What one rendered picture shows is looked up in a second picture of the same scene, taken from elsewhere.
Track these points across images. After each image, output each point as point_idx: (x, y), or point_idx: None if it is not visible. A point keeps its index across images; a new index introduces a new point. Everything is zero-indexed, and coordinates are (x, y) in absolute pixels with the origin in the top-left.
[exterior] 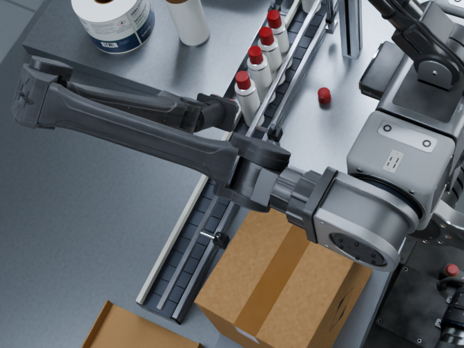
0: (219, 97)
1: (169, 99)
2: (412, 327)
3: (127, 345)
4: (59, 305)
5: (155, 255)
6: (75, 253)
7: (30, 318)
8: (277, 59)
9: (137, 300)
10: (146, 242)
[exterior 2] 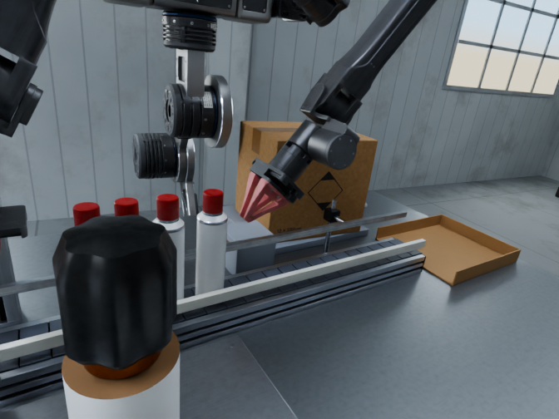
0: (262, 173)
1: (341, 63)
2: None
3: (440, 261)
4: (517, 309)
5: (396, 291)
6: (500, 337)
7: (555, 316)
8: None
9: (424, 239)
10: (404, 303)
